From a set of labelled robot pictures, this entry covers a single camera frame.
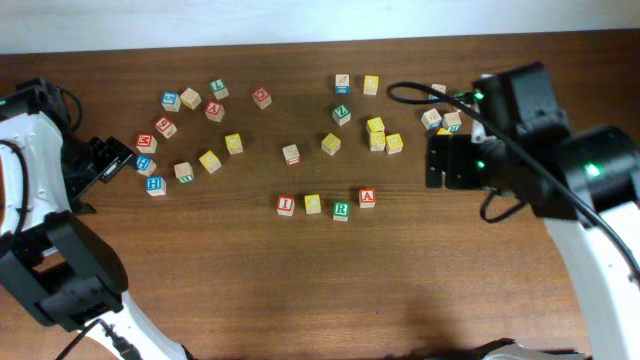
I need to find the wooden block green edge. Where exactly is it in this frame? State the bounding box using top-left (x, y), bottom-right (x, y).
top-left (442, 112), bottom-right (462, 132)

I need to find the yellow block top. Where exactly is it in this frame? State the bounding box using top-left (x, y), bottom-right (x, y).
top-left (363, 75), bottom-right (379, 96)

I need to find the wooden block blue picture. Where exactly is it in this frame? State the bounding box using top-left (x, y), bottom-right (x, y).
top-left (429, 84), bottom-right (446, 100)

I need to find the yellow block cluster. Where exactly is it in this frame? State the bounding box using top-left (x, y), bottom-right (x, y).
top-left (369, 131), bottom-right (386, 152)
top-left (366, 117), bottom-right (385, 134)
top-left (385, 133), bottom-right (404, 155)

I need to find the plain wooden block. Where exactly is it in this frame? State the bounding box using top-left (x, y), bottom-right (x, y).
top-left (180, 88), bottom-right (202, 110)

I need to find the wooden block blue edge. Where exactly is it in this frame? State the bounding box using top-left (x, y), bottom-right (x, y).
top-left (421, 108), bottom-right (442, 131)

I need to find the red letter a block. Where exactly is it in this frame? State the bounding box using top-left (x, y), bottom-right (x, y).
top-left (358, 188), bottom-right (377, 208)
top-left (204, 101), bottom-right (225, 122)

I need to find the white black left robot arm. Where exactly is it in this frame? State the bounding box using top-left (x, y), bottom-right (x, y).
top-left (1, 77), bottom-right (192, 359)

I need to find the red number six block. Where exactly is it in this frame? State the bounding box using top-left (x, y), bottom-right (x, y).
top-left (154, 116), bottom-right (177, 139)

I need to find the red letter M block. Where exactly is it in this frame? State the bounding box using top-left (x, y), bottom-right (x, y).
top-left (136, 134), bottom-right (157, 154)

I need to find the blue letter H block lower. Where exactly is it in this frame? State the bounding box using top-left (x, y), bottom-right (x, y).
top-left (145, 176), bottom-right (167, 196)

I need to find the green letter L block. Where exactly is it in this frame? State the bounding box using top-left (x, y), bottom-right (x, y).
top-left (210, 78), bottom-right (229, 100)

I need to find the yellow block centre left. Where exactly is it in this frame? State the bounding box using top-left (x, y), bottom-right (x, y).
top-left (225, 133), bottom-right (244, 155)

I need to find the yellow letter C block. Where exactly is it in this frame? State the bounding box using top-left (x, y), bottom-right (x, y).
top-left (304, 194), bottom-right (321, 215)

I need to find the wooden block green side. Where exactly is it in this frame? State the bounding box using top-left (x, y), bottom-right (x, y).
top-left (174, 162), bottom-right (195, 184)

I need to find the yellow block lower left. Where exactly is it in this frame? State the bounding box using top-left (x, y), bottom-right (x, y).
top-left (199, 151), bottom-right (221, 174)

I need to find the red letter C block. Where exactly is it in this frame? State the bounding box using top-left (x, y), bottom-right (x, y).
top-left (252, 87), bottom-right (272, 109)

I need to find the blue number five block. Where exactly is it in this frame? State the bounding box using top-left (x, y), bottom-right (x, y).
top-left (161, 92), bottom-right (181, 112)

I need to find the red letter I block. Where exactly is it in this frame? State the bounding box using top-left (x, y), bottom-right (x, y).
top-left (276, 196), bottom-right (295, 216)

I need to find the yellow block right cluster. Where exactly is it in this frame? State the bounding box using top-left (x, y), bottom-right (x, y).
top-left (385, 133), bottom-right (404, 155)

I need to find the yellow block lower cluster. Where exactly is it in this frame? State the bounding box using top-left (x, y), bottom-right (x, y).
top-left (369, 131), bottom-right (386, 152)

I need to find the blue letter h block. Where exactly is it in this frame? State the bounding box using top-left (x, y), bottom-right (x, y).
top-left (136, 155), bottom-right (156, 177)
top-left (145, 176), bottom-right (167, 196)

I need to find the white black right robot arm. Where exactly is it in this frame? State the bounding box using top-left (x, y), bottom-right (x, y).
top-left (427, 63), bottom-right (639, 359)

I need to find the blue letter H block upper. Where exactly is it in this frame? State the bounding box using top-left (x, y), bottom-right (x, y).
top-left (136, 155), bottom-right (156, 177)

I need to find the green letter R block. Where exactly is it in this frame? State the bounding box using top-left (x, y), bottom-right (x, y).
top-left (332, 201), bottom-right (350, 222)

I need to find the green letter Z block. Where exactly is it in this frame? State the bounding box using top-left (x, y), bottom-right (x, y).
top-left (332, 105), bottom-right (351, 126)

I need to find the wooden block blue side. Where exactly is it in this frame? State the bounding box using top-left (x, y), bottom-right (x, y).
top-left (335, 74), bottom-right (350, 94)

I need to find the yellow block upper cluster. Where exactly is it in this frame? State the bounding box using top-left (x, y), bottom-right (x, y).
top-left (366, 117), bottom-right (385, 134)

